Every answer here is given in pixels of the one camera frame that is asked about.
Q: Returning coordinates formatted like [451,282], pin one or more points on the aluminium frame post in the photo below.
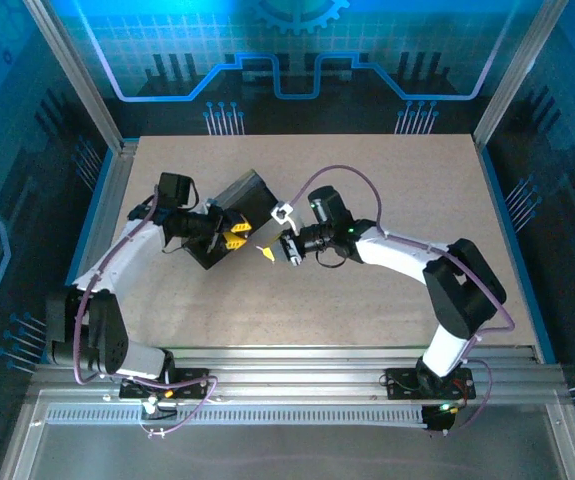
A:
[517,70]
[72,70]

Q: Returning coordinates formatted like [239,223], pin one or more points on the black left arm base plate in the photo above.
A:
[192,382]

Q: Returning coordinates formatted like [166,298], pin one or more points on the aluminium side rail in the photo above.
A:
[127,150]

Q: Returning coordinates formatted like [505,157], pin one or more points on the dark starry-night box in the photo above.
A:
[247,195]

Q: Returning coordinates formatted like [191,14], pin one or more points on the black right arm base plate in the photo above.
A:
[402,384]

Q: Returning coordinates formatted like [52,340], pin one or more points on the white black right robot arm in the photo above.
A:
[392,250]

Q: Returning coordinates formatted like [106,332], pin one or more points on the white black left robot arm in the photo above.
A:
[117,260]

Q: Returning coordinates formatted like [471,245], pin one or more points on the aluminium cross rail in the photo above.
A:
[292,370]

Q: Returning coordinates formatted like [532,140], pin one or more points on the black electronics box green light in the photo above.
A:
[439,419]

